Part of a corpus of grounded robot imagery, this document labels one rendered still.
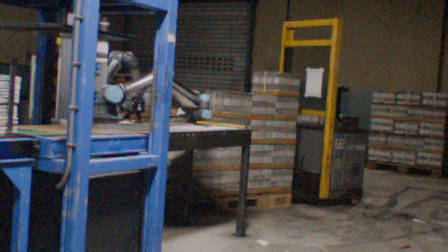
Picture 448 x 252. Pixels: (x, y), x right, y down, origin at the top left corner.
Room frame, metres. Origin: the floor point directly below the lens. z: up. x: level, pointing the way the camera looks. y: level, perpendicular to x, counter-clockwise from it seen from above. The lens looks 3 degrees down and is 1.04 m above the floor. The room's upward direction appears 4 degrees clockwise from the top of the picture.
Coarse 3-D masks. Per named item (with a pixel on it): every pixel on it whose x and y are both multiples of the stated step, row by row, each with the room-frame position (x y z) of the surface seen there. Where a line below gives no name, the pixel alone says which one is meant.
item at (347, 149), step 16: (304, 128) 6.33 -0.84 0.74; (320, 128) 6.13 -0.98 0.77; (336, 128) 5.99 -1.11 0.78; (352, 128) 6.21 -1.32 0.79; (304, 144) 6.30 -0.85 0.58; (320, 144) 6.12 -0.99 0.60; (336, 144) 6.00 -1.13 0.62; (352, 144) 6.15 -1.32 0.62; (304, 160) 6.28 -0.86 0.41; (320, 160) 6.11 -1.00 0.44; (336, 160) 6.01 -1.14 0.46; (352, 160) 6.16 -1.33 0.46; (336, 176) 6.02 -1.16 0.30; (352, 176) 6.18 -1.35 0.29; (336, 192) 6.02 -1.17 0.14; (352, 192) 6.18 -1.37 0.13
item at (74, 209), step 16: (96, 0) 2.66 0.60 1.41; (96, 16) 2.66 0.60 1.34; (80, 32) 2.63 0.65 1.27; (96, 32) 2.67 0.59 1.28; (80, 48) 2.62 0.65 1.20; (80, 80) 2.62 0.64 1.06; (80, 96) 2.62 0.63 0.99; (80, 112) 2.62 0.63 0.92; (80, 128) 2.61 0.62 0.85; (80, 144) 2.62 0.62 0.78; (80, 160) 2.62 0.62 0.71; (80, 176) 2.63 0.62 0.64; (64, 192) 2.64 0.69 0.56; (80, 192) 2.63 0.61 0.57; (64, 208) 2.64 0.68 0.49; (80, 208) 2.64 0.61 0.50; (64, 224) 2.64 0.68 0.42; (80, 224) 2.64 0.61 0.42; (64, 240) 2.65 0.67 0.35; (80, 240) 2.65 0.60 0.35
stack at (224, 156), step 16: (240, 128) 5.41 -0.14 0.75; (256, 128) 5.53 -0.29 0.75; (272, 128) 5.66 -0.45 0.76; (256, 144) 5.55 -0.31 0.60; (176, 160) 4.98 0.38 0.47; (208, 160) 5.20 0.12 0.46; (224, 160) 5.31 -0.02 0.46; (240, 160) 5.42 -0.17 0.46; (256, 160) 5.54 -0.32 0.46; (176, 176) 5.00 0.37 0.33; (192, 176) 5.10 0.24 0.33; (208, 176) 5.20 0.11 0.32; (224, 176) 5.31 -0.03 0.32; (256, 176) 5.55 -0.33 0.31; (176, 192) 5.00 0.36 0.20; (192, 192) 5.10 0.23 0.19; (176, 208) 5.00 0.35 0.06; (192, 208) 5.27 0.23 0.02; (208, 208) 5.38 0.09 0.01; (224, 208) 5.33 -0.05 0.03; (256, 208) 5.57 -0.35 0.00
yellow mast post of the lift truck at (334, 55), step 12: (336, 24) 5.86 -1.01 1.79; (336, 36) 5.86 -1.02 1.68; (336, 48) 5.87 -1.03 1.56; (336, 60) 5.88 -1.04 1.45; (336, 72) 5.89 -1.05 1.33; (336, 84) 5.90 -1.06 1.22; (336, 96) 5.90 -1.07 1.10; (324, 120) 5.92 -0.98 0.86; (324, 132) 5.89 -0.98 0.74; (324, 144) 5.88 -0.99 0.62; (324, 156) 5.87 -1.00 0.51; (324, 168) 5.86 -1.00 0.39; (324, 180) 5.86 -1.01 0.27; (324, 192) 5.87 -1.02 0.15
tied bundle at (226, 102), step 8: (216, 96) 5.44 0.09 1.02; (224, 96) 5.34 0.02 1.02; (232, 96) 5.33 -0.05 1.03; (240, 96) 5.39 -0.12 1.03; (248, 96) 5.45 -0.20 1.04; (216, 104) 5.43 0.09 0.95; (224, 104) 5.34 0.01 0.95; (232, 104) 5.34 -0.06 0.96; (240, 104) 5.40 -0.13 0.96; (248, 104) 5.46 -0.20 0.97; (232, 112) 5.34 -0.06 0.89; (240, 112) 5.40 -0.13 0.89; (248, 112) 5.45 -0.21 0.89
